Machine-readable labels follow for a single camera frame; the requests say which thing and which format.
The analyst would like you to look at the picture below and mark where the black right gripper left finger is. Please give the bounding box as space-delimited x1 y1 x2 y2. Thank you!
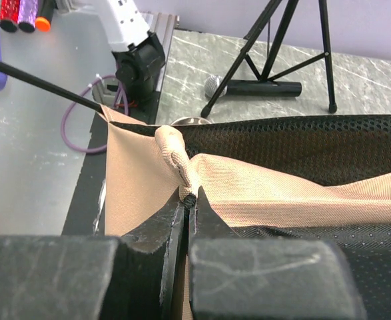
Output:
0 200 185 319

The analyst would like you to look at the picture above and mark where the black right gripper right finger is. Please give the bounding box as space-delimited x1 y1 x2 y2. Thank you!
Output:
189 189 367 319

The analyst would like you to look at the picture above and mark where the tan and black pet tent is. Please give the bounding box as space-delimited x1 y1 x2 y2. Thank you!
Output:
103 108 391 319

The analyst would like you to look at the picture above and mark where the black tent pole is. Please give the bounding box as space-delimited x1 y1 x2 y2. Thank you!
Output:
0 61 103 113

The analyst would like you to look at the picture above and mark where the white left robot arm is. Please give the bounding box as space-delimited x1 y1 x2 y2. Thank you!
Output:
91 0 165 101

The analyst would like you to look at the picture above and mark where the steel pet bowl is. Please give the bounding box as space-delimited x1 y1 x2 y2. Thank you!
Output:
171 117 211 126

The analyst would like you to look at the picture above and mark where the black tripod stand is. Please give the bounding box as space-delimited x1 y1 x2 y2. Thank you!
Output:
200 0 338 118

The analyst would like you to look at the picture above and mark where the orange capped marker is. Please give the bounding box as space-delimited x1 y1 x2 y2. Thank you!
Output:
35 0 56 32

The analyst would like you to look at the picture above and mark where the purple glitter marker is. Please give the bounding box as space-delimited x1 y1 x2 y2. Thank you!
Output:
17 0 39 33

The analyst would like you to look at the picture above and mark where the red glitter marker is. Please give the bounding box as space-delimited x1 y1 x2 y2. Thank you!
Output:
0 0 20 33

